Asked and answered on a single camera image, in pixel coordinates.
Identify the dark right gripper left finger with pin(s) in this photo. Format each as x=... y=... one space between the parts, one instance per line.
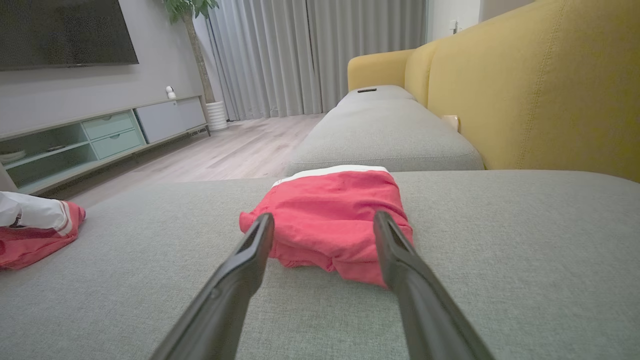
x=225 y=310

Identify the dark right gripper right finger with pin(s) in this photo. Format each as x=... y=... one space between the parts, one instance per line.
x=430 y=320

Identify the red garment with white panel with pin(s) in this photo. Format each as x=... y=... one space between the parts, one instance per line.
x=35 y=240

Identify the grey and yellow sofa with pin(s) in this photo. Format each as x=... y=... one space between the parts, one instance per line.
x=525 y=260

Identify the narrow grey sofa seat cushion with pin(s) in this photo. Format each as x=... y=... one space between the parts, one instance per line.
x=385 y=135

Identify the white ribbed plant pot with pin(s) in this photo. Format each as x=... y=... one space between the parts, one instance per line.
x=217 y=116

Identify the pale green cabinet drawer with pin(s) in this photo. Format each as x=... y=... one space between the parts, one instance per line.
x=117 y=143
x=107 y=125

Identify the small beige object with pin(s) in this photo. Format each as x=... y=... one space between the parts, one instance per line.
x=450 y=122

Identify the grey cabinet door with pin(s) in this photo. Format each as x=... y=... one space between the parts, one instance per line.
x=170 y=119

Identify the long low TV cabinet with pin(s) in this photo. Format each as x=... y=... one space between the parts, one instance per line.
x=60 y=155

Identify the small yellow sofa backrest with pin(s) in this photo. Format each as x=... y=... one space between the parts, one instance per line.
x=419 y=70

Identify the grey pleated curtain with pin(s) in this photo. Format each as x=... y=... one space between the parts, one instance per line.
x=260 y=55
x=370 y=45

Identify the green indoor tree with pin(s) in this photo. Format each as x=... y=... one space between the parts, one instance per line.
x=197 y=50

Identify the large yellow sofa backrest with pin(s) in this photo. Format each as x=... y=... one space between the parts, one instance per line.
x=550 y=85

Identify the black flat television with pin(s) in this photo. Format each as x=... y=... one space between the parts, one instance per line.
x=60 y=30

